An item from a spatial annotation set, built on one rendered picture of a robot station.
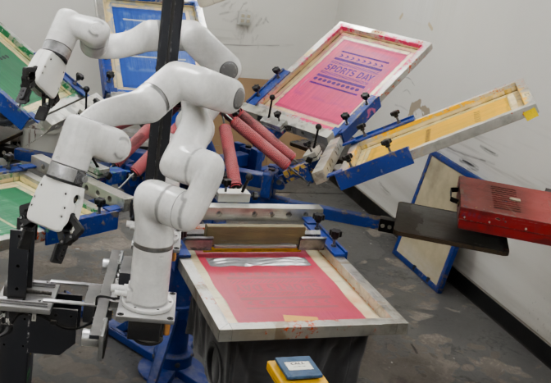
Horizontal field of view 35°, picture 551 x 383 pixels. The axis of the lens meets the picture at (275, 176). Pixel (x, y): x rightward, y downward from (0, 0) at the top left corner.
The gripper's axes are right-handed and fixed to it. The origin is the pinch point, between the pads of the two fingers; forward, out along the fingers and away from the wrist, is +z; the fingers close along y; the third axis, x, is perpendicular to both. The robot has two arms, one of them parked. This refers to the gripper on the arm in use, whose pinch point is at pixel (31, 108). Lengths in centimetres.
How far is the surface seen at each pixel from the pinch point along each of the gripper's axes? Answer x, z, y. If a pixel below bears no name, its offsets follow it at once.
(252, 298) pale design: 44, 19, -76
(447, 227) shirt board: 79, -47, -170
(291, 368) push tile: 71, 40, -48
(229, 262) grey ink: 26, 6, -90
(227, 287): 34, 17, -77
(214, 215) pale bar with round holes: 8, -13, -106
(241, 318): 47, 28, -64
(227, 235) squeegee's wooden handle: 23, -3, -91
